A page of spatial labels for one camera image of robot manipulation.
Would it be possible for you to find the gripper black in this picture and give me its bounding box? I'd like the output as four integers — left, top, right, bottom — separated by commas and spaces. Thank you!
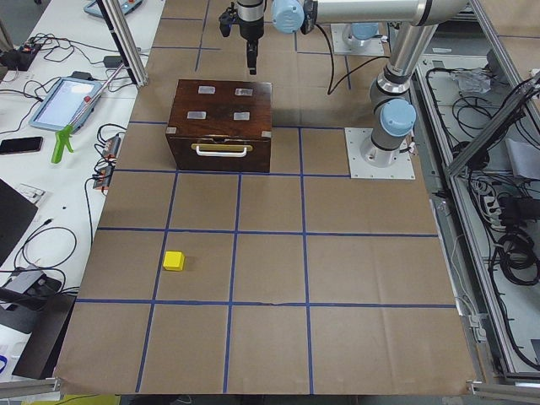
219, 0, 265, 75

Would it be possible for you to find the light wooden drawer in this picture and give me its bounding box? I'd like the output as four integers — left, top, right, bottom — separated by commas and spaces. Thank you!
190, 136, 254, 158

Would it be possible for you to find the yellow block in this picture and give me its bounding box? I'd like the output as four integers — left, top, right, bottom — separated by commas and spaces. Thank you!
162, 251, 186, 271

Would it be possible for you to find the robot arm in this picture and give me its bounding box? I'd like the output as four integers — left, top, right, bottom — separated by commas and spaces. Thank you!
342, 22, 379, 48
270, 0, 466, 168

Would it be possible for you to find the dark wooden drawer box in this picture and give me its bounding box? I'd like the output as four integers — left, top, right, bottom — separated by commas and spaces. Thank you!
165, 79, 273, 173

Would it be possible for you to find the black power adapter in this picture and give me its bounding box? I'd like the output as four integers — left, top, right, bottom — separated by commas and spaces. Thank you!
102, 56, 123, 69

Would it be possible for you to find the teach pendant tablet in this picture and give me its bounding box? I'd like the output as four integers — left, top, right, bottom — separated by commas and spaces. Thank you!
29, 77, 100, 131

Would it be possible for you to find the brown paper table cover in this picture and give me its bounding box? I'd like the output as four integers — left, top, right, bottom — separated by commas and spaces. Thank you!
55, 1, 475, 396

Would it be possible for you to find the black smartphone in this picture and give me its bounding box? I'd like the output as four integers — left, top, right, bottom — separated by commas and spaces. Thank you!
0, 136, 43, 155

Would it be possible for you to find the black laptop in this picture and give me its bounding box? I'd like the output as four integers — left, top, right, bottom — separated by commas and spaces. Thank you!
0, 180, 38, 264

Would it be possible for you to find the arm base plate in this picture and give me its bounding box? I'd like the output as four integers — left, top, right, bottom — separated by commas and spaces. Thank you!
331, 23, 385, 57
344, 127, 415, 181

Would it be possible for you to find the aluminium frame post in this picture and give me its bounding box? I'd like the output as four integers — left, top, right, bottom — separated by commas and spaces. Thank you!
100, 0, 149, 88

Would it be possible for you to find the green handled reacher tool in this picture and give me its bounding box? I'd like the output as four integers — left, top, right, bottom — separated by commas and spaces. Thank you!
51, 63, 125, 164

